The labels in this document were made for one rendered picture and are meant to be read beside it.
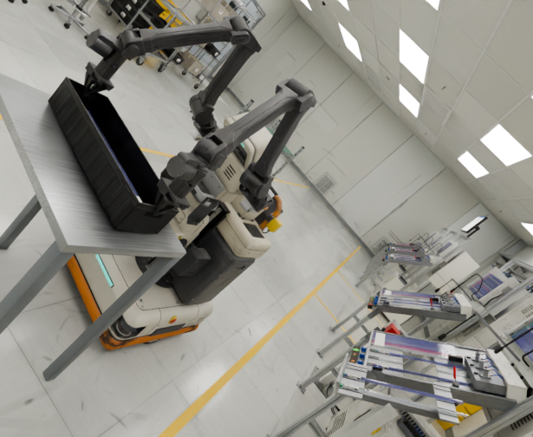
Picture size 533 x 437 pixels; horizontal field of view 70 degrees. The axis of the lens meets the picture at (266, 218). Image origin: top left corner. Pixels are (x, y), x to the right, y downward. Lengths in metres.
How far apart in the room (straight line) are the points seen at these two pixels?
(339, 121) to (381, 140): 1.30
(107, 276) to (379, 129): 9.81
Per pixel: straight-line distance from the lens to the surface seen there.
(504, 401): 2.32
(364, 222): 10.93
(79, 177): 1.27
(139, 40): 1.44
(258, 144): 1.55
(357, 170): 10.99
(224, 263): 1.90
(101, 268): 1.95
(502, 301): 3.64
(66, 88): 1.48
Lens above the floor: 1.42
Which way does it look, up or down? 15 degrees down
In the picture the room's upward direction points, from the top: 48 degrees clockwise
